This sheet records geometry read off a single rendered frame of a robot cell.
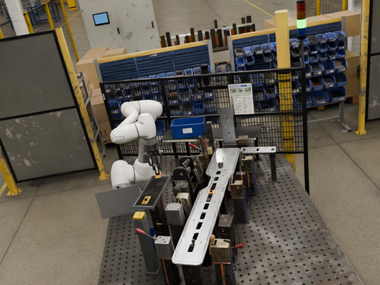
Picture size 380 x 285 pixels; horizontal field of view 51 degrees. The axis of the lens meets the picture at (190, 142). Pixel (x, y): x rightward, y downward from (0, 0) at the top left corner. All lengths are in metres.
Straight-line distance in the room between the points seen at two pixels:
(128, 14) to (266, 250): 7.60
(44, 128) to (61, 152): 0.39
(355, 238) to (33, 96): 3.85
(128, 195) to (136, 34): 6.76
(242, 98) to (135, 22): 6.32
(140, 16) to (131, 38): 0.55
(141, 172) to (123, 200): 0.28
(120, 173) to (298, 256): 1.56
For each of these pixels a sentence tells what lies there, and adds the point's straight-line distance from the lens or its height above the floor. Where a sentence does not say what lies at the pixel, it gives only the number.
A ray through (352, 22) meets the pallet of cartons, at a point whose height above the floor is 1.25.
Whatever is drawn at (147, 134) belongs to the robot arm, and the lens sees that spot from 2.57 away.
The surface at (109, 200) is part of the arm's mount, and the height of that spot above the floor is 0.86.
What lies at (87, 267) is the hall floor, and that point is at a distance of 4.13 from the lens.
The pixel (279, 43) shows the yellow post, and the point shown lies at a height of 1.76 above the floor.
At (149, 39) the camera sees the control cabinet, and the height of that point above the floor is 0.79.
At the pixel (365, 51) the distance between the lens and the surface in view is 5.39.
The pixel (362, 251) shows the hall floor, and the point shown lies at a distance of 3.89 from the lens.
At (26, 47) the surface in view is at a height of 1.84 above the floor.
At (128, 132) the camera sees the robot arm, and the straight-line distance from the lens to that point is 2.53.
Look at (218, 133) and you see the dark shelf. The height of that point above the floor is 1.03.
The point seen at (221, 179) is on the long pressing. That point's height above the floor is 1.00.
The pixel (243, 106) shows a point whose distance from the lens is 3.62.
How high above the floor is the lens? 2.58
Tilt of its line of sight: 26 degrees down
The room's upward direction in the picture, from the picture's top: 10 degrees counter-clockwise
